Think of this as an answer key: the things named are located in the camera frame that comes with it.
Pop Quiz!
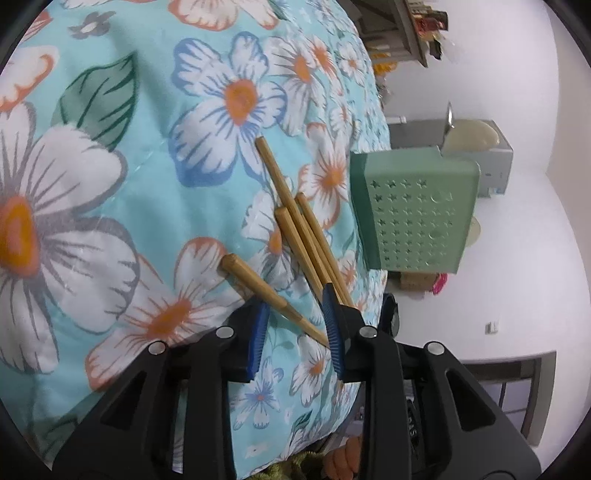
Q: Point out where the green perforated utensil holder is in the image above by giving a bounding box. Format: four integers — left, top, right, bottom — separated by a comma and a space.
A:
349, 147, 481, 273

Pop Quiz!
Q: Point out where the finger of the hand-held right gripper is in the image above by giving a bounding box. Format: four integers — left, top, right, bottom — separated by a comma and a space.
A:
379, 293, 400, 340

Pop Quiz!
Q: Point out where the grey desk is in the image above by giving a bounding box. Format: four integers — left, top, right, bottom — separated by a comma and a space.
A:
358, 0, 446, 68

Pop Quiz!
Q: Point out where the floral blue tablecloth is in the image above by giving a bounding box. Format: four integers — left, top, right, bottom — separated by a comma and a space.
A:
0, 0, 391, 476

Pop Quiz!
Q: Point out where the grey refrigerator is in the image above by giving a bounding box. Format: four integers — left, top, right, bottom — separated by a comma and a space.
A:
387, 117, 514, 199

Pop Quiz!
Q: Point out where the beige plastic ladle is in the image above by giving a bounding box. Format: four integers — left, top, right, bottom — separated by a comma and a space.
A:
442, 121, 502, 155

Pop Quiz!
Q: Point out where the person's right hand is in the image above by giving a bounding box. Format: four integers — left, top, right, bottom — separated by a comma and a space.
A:
323, 436, 363, 480

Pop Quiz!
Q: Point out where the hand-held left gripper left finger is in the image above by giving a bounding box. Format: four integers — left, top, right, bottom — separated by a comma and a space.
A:
53, 300, 271, 480

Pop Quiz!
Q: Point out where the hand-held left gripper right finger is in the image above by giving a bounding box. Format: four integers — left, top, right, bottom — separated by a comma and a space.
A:
322, 282, 542, 480

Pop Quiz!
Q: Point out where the pile of desk clutter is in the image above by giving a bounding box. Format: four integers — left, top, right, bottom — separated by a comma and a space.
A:
406, 0, 451, 63

